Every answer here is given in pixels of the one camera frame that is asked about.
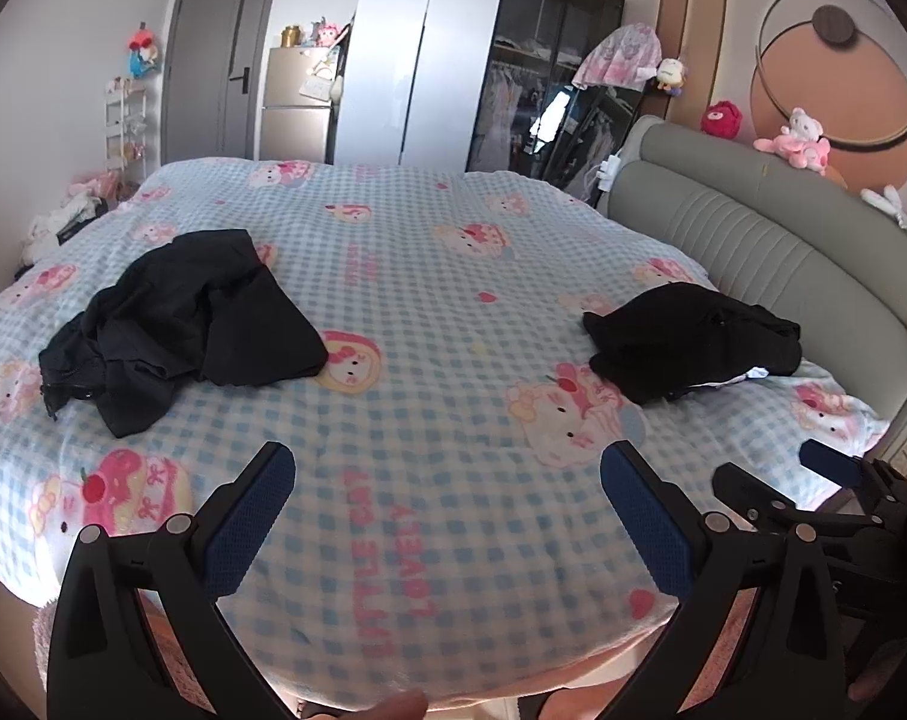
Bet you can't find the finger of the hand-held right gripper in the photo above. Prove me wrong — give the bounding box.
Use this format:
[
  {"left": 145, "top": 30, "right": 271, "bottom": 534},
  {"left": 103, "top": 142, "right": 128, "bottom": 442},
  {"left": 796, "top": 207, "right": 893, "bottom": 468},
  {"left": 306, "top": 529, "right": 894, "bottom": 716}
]
[
  {"left": 798, "top": 439, "right": 885, "bottom": 492},
  {"left": 712, "top": 463, "right": 875, "bottom": 541}
]

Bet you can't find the red and blue plush toy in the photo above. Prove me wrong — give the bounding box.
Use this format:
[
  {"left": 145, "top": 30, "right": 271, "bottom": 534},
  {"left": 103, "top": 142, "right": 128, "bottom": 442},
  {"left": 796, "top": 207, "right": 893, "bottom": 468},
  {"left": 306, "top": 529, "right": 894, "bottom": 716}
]
[{"left": 125, "top": 22, "right": 162, "bottom": 80}]

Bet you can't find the white wardrobe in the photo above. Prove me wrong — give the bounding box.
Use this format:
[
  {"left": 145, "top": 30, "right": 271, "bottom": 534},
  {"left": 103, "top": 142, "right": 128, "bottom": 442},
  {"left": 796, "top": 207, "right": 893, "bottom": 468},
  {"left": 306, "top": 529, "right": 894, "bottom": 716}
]
[{"left": 334, "top": 0, "right": 510, "bottom": 172}]

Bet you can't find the pink and white cat plush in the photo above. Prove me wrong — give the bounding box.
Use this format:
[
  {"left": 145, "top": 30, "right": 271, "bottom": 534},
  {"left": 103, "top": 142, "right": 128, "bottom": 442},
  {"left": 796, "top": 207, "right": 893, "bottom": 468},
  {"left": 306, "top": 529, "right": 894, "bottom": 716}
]
[{"left": 753, "top": 107, "right": 831, "bottom": 177}]

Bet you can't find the pink fluffy bed sheet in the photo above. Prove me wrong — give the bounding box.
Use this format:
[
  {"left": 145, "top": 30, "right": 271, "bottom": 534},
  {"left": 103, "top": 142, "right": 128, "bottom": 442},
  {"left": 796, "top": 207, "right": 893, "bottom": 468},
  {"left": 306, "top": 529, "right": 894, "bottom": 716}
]
[{"left": 32, "top": 598, "right": 63, "bottom": 695}]

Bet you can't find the white shelf rack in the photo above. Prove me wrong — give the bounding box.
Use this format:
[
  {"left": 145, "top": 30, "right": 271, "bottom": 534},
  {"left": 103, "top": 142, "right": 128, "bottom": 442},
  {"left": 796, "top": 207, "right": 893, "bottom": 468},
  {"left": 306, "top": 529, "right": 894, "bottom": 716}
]
[{"left": 103, "top": 77, "right": 149, "bottom": 185}]

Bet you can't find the pile of plush toys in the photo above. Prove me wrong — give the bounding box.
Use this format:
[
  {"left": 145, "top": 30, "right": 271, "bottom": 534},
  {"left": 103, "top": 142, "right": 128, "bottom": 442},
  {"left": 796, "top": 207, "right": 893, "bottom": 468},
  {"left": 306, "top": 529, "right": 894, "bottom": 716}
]
[{"left": 20, "top": 169, "right": 125, "bottom": 263}]

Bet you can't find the grey door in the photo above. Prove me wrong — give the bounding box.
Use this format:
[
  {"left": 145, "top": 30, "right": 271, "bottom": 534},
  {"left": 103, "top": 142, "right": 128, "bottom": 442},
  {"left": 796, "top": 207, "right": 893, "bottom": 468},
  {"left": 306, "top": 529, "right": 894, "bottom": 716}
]
[{"left": 160, "top": 0, "right": 284, "bottom": 162}]

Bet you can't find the grey padded headboard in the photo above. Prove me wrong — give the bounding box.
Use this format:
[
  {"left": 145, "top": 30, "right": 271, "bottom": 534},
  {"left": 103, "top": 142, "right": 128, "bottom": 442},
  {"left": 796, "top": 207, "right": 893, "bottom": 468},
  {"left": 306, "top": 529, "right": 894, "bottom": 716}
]
[{"left": 605, "top": 114, "right": 907, "bottom": 458}]

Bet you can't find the white rabbit plush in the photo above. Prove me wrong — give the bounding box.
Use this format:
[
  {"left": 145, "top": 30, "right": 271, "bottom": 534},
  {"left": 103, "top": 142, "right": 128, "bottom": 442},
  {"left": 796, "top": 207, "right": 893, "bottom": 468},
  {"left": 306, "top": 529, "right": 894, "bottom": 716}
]
[{"left": 860, "top": 185, "right": 907, "bottom": 248}]

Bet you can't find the small pink plush toy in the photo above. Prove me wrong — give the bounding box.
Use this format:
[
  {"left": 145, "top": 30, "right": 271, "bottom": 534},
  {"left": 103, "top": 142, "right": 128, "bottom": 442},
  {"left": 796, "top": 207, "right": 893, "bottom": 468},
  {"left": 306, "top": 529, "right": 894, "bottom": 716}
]
[{"left": 307, "top": 15, "right": 353, "bottom": 48}]

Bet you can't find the white and yellow plush toy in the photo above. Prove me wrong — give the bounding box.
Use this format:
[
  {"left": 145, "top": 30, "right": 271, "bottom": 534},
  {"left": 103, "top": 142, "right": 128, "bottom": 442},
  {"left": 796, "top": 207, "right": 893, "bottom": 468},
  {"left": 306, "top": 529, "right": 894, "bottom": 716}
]
[{"left": 652, "top": 52, "right": 690, "bottom": 97}]

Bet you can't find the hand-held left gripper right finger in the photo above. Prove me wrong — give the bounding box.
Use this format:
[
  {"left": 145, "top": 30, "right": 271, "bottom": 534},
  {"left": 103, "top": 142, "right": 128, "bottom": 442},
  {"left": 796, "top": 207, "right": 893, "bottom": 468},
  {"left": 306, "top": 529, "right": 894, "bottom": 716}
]
[{"left": 599, "top": 439, "right": 852, "bottom": 720}]

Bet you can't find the round brown wall disc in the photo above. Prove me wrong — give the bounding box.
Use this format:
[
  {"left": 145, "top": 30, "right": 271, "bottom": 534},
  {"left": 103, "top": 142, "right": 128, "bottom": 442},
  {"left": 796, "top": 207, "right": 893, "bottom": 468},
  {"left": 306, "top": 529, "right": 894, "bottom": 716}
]
[{"left": 813, "top": 5, "right": 860, "bottom": 44}]

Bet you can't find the beige refrigerator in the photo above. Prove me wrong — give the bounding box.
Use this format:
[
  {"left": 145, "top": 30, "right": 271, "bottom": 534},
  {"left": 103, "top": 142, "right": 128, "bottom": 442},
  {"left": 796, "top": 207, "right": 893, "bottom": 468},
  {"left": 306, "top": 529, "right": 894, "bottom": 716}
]
[{"left": 257, "top": 45, "right": 346, "bottom": 164}]

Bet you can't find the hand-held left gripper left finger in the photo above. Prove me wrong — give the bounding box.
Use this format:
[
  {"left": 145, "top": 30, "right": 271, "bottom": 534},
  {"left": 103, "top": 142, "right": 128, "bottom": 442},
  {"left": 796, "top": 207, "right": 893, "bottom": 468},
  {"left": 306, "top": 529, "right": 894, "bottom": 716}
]
[{"left": 46, "top": 441, "right": 305, "bottom": 720}]

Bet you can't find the folded black garment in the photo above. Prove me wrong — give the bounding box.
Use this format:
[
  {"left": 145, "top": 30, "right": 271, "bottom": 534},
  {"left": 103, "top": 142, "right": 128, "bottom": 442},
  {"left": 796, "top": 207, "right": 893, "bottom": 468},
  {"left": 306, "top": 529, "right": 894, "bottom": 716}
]
[{"left": 581, "top": 281, "right": 803, "bottom": 406}]

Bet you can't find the black zip jacket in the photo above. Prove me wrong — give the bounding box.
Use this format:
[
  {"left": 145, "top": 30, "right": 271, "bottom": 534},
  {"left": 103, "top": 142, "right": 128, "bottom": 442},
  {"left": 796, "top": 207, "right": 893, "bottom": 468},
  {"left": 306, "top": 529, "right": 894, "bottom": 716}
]
[{"left": 37, "top": 229, "right": 331, "bottom": 440}]

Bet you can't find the blue checked cartoon blanket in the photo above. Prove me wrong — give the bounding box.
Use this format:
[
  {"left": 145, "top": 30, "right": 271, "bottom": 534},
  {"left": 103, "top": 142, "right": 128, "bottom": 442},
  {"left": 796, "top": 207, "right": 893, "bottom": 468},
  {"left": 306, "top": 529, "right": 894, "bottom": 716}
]
[{"left": 0, "top": 157, "right": 893, "bottom": 691}]

